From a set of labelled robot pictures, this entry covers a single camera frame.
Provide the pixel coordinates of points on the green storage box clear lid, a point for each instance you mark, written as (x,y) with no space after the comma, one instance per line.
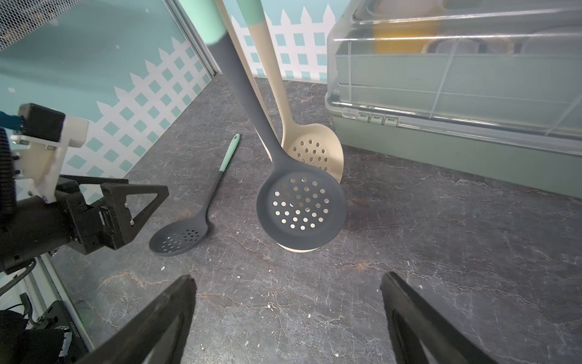
(491,88)

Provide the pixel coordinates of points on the beige utensil rack stand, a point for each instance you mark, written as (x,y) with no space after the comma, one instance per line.
(254,104)

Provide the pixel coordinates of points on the grey slotted skimmer green handle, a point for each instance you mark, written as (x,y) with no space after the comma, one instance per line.
(182,236)

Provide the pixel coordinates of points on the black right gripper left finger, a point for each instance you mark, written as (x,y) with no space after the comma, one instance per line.
(158,334)

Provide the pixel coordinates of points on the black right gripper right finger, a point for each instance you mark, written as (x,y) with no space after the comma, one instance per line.
(414,325)

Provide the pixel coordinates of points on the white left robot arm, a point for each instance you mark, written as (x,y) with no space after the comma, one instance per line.
(30,228)

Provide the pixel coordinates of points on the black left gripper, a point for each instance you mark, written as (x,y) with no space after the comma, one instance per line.
(114,220)

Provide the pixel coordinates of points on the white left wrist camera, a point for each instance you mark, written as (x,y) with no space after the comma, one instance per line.
(44,136)

